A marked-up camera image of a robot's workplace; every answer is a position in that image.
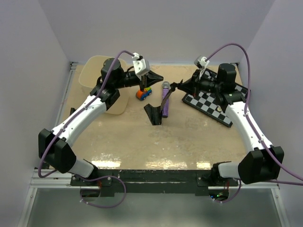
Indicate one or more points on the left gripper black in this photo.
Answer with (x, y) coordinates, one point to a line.
(149, 79)

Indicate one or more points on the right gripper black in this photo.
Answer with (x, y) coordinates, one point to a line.
(192, 87)

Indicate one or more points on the black trash bag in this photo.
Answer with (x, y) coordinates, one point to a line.
(154, 113)

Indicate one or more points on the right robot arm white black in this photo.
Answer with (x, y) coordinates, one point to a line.
(263, 159)

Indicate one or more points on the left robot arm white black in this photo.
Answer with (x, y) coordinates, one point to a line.
(55, 146)

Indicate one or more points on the purple glitter microphone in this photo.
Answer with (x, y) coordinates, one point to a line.
(164, 107)

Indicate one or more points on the colourful toy car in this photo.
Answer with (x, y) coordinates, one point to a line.
(141, 95)

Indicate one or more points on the black white chessboard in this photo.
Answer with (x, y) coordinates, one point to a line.
(205, 102)

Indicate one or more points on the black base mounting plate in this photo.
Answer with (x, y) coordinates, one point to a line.
(109, 182)

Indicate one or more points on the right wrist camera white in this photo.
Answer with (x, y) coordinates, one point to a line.
(201, 62)

